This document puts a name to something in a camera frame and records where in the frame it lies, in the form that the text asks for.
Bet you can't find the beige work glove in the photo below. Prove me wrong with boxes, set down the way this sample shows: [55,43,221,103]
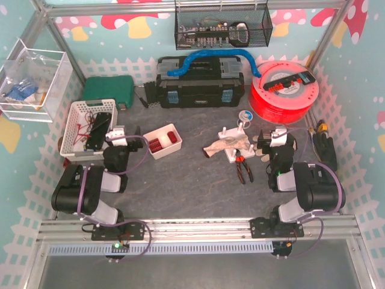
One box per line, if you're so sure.
[202,135,250,158]
[252,134,271,163]

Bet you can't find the white spring box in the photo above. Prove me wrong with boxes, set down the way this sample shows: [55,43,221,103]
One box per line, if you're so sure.
[143,123,182,160]

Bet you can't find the orange black pliers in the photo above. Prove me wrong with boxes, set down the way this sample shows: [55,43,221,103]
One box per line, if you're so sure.
[235,155,254,185]

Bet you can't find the white peg base plate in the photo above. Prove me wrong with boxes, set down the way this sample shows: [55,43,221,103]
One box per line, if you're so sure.
[218,123,255,163]

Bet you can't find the large red spring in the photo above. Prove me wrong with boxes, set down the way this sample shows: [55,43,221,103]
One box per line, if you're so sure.
[167,131,178,144]

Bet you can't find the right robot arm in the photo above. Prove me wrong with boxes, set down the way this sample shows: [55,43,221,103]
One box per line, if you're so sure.
[253,128,346,227]

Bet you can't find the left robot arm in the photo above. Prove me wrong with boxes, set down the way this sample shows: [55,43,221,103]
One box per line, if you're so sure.
[51,126,143,226]

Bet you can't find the black screwdriver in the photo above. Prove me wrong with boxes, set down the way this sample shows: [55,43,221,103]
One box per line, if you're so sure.
[134,90,149,108]

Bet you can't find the black device in basket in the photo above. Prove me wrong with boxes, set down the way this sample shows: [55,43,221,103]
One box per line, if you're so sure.
[85,112,112,151]

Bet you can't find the black ribbed block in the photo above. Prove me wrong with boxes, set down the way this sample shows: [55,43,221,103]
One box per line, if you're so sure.
[144,81,160,108]

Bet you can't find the green plastic case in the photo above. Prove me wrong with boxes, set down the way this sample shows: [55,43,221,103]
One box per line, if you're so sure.
[81,75,135,110]

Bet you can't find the red filament spool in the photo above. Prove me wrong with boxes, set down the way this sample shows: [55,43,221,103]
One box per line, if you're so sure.
[248,60,319,124]

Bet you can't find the white plastic basket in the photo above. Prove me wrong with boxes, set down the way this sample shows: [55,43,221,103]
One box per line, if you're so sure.
[60,99,118,162]

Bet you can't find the black terminal strip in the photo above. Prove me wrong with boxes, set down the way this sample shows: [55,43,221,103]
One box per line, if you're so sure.
[263,70,316,92]

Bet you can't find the black toolbox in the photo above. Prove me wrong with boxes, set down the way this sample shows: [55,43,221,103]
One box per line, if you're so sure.
[155,56,245,108]

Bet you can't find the blue white gloves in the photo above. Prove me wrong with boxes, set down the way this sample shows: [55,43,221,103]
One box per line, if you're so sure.
[5,81,39,102]

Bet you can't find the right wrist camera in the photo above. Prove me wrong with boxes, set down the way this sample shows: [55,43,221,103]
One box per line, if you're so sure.
[269,127,288,148]

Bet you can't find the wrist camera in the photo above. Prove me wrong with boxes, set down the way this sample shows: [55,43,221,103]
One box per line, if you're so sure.
[269,127,288,148]
[105,128,125,141]

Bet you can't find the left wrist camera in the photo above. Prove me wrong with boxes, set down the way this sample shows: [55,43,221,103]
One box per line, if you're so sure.
[105,128,125,141]

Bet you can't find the small solder wire spool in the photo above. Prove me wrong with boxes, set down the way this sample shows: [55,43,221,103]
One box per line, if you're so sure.
[237,110,253,129]

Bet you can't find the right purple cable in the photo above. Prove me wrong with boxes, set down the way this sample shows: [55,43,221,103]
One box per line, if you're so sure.
[279,126,347,261]

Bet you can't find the yellow handled screwdriver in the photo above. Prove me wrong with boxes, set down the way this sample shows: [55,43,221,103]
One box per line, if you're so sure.
[309,120,328,134]

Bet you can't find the blue corrugated hose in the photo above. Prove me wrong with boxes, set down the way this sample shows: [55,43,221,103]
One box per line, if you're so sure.
[167,48,262,79]

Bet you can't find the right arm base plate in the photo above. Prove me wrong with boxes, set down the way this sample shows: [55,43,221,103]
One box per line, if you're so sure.
[249,217,304,239]

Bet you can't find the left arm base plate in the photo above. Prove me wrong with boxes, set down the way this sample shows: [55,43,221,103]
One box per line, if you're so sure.
[91,222,145,241]

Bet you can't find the clear acrylic wall box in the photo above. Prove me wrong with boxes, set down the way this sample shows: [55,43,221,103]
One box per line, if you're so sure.
[1,40,73,123]

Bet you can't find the black wire mesh basket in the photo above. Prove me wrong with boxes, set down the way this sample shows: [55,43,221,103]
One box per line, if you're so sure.
[174,1,273,50]

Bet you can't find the grey slotted cable duct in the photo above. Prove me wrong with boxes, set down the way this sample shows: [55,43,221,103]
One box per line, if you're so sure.
[49,241,273,256]

